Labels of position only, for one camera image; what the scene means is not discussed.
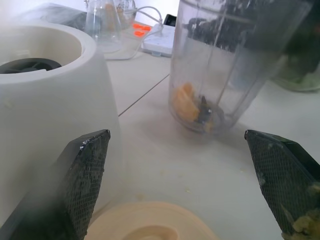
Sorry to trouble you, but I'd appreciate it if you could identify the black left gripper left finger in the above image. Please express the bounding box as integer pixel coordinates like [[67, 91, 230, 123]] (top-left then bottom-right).
[[0, 129, 111, 240]]

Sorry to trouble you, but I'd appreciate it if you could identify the black plug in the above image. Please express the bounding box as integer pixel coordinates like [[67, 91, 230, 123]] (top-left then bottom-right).
[[162, 14, 177, 27]]

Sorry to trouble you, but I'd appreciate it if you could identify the cream blender lid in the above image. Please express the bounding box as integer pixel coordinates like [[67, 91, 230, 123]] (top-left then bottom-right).
[[86, 201, 221, 240]]

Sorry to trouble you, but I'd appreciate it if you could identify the clear glass flask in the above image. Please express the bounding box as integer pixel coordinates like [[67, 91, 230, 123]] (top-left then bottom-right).
[[84, 0, 123, 53]]

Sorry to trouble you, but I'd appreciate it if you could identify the orange fruit piece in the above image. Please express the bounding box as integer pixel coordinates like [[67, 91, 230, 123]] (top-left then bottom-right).
[[173, 82, 201, 123]]

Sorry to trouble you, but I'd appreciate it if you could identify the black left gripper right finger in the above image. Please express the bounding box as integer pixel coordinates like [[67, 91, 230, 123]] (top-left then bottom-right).
[[244, 129, 320, 240]]

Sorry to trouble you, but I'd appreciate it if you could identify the white blender base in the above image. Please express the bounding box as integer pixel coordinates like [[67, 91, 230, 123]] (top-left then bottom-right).
[[0, 24, 123, 218]]

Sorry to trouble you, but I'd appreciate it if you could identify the white power cable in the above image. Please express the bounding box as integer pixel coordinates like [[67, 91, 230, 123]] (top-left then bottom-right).
[[106, 6, 165, 61]]

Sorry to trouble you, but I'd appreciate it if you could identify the white power strip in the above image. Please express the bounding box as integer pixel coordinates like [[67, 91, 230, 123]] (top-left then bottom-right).
[[141, 23, 176, 57]]

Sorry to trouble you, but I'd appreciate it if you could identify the clear blender jar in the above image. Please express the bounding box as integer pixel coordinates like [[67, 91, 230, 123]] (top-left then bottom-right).
[[168, 0, 313, 136]]

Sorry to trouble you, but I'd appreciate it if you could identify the clear plastic bag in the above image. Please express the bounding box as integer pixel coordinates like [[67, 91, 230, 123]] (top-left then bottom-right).
[[37, 2, 88, 32]]

